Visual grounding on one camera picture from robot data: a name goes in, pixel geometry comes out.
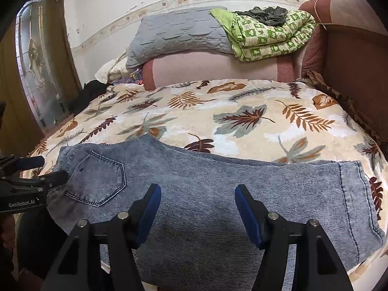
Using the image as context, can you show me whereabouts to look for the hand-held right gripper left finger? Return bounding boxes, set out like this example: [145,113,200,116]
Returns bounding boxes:
[41,183,162,291]

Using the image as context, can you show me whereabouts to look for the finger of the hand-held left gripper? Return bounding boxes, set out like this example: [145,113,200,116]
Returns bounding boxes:
[8,170,69,189]
[11,156,46,171]

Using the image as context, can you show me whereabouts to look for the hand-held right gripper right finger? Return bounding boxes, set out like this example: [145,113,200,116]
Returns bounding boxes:
[234,184,354,291]

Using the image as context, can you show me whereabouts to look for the blue denim pants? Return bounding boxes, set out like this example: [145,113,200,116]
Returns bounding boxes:
[47,133,385,291]

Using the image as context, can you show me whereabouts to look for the leaf print blanket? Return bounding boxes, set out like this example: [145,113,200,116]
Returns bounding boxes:
[23,79,388,279]

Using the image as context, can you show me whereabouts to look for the black crumpled cloth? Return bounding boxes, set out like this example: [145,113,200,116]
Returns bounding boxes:
[69,80,107,115]

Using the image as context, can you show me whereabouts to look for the wooden door with glass panel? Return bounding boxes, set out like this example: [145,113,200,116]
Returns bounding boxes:
[0,0,83,161]

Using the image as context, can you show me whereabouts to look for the white crumpled cloth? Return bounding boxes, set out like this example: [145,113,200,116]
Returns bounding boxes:
[95,57,130,84]

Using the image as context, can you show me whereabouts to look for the purple cloth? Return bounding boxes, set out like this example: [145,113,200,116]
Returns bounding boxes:
[112,69,145,86]

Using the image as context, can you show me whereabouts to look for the green patterned quilt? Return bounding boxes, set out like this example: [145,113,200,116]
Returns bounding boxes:
[209,8,317,62]

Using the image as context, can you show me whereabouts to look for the grey quilted pillow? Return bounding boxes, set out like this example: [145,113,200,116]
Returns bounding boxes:
[125,5,235,69]

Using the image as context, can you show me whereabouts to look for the brown headboard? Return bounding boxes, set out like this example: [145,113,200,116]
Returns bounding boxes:
[321,21,388,138]

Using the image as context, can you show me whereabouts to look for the dark grey garment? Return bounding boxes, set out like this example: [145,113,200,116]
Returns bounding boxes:
[235,6,288,28]

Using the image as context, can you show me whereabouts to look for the pink and maroon headboard cushion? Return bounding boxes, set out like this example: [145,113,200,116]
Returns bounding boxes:
[299,0,388,81]

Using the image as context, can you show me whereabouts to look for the white cord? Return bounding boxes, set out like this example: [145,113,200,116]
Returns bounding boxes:
[314,0,328,31]

